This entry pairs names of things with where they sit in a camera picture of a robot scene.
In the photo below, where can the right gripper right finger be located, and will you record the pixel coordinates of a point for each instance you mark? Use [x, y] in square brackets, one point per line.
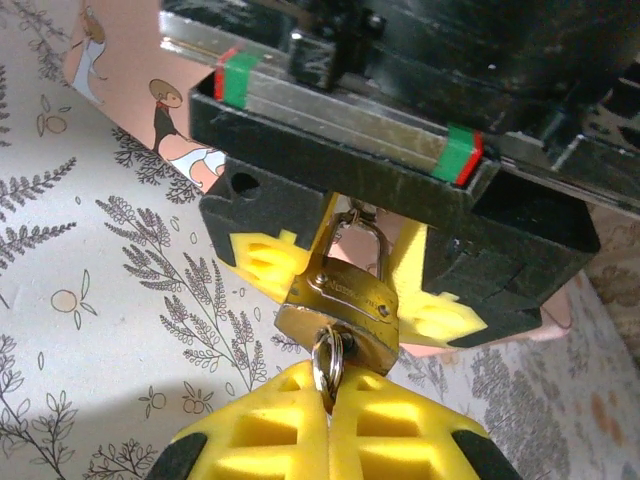
[400, 440]

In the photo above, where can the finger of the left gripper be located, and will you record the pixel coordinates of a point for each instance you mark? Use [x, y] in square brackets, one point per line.
[270, 215]
[500, 265]

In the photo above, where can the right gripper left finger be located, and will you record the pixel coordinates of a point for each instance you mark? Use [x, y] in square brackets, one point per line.
[260, 440]

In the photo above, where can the brass padlock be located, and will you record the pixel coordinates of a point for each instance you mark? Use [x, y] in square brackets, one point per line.
[345, 300]

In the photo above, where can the pink tin box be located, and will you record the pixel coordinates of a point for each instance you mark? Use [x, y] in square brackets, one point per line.
[130, 60]

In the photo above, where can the floral tablecloth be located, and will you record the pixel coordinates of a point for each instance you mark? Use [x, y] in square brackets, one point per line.
[100, 300]

